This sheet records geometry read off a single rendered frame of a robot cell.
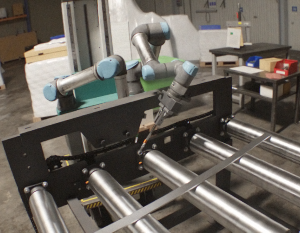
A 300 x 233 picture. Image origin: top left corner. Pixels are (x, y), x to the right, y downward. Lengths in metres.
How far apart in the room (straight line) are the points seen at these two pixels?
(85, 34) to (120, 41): 2.92
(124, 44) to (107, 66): 3.44
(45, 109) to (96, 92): 2.79
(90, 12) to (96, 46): 0.27
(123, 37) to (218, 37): 3.67
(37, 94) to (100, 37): 2.83
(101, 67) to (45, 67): 3.11
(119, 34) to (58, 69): 1.25
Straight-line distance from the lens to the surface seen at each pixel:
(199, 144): 1.46
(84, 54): 2.07
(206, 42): 7.95
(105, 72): 1.53
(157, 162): 1.29
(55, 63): 4.55
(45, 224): 1.05
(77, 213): 1.26
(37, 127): 1.20
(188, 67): 1.26
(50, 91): 1.73
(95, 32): 2.08
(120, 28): 4.94
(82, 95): 2.03
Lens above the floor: 1.55
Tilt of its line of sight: 21 degrees down
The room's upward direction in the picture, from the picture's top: 5 degrees counter-clockwise
